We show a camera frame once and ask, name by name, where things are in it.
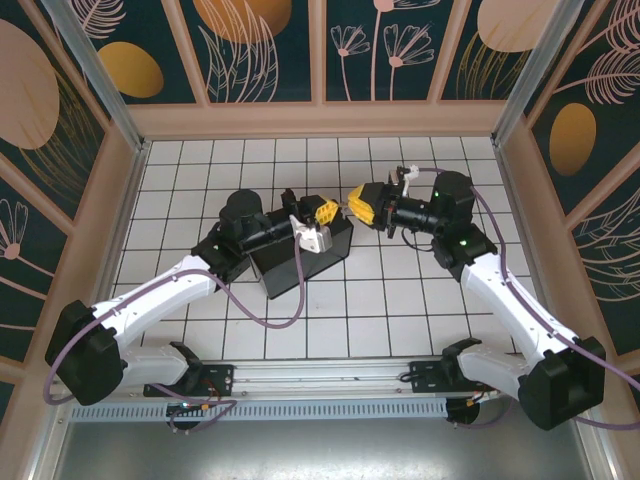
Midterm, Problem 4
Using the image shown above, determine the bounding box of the grey metal sheet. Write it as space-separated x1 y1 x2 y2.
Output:
49 418 601 480

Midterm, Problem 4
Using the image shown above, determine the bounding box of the right gripper thin black wire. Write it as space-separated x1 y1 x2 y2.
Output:
402 228 437 252

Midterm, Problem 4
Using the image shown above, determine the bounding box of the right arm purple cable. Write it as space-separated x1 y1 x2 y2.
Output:
414 167 640 431

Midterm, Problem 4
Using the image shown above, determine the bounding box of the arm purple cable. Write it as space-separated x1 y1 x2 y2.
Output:
44 238 307 436
414 167 640 431

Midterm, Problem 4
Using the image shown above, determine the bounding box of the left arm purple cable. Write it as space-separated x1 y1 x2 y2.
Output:
44 238 307 436

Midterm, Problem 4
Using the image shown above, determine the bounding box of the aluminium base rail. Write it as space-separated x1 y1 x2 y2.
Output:
47 355 454 401

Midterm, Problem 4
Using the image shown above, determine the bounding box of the aluminium corner post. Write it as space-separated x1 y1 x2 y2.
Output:
490 0 600 147
42 0 152 156

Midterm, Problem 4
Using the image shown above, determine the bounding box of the slotted grey cable duct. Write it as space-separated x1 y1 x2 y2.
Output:
67 397 449 422

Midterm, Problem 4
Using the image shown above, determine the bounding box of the aluminium frame bar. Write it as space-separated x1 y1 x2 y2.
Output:
27 402 71 480
572 417 622 480

